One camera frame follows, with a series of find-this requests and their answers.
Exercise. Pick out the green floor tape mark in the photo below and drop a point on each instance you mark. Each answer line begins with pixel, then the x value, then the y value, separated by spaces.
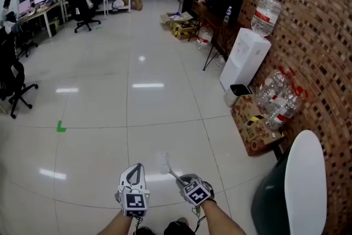
pixel 60 128

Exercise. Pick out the person's left forearm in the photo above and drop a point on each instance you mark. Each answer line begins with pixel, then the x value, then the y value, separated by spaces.
pixel 115 225

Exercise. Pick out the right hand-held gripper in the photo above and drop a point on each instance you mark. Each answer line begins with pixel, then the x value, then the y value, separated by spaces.
pixel 196 194

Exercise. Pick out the white water dispenser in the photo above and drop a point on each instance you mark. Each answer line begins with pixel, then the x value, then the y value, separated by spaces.
pixel 244 60

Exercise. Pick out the white bin with black lid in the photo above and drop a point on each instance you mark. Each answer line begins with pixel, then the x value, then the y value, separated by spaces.
pixel 236 90

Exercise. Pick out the printed brown cardboard box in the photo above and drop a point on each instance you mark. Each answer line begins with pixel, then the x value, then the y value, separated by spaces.
pixel 253 129

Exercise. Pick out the person's dark trousers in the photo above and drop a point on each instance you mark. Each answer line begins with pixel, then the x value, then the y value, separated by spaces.
pixel 176 228

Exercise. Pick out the water jug with red label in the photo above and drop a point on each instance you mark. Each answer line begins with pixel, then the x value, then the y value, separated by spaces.
pixel 204 38

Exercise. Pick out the person's right forearm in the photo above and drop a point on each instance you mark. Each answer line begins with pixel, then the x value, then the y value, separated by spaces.
pixel 220 220

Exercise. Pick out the dark wooden table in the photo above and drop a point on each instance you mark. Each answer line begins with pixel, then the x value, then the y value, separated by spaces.
pixel 209 16

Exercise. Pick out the small water bottle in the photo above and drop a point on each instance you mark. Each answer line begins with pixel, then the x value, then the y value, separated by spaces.
pixel 227 15

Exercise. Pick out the yellow and black striped box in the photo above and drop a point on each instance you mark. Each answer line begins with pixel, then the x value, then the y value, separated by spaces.
pixel 184 31

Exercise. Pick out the open cardboard box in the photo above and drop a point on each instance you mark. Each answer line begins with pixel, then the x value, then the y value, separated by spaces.
pixel 176 17

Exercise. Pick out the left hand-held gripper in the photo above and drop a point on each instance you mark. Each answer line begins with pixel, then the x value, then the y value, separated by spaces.
pixel 133 202

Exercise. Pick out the wooden top desk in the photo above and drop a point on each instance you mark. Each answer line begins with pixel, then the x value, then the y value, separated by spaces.
pixel 41 9

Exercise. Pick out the large clear water jug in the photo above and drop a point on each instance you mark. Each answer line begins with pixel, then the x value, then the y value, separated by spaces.
pixel 265 16

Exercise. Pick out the black office chair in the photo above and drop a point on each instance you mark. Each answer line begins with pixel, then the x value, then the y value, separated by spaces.
pixel 79 8
pixel 11 77
pixel 26 44

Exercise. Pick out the white oval bathtub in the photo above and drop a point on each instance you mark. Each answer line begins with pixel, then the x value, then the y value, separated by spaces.
pixel 305 187

